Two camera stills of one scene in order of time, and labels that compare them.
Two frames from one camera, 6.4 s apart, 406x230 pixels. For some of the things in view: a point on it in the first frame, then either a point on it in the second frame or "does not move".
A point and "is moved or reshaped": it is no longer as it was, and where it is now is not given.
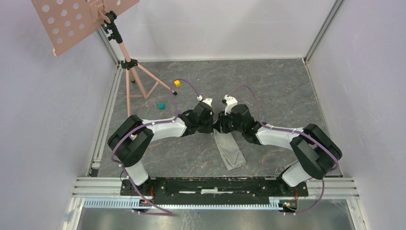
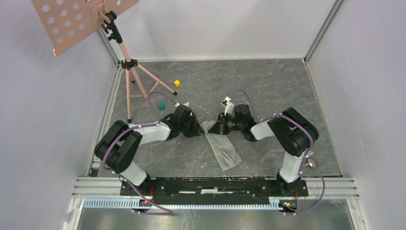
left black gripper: x=209 y=129 -> x=197 y=130
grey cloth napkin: x=228 y=149 is moved or reshaped
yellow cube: x=177 y=83 does not move
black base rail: x=214 y=190 does not move
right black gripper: x=218 y=125 does not move
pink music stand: x=66 y=23 does not move
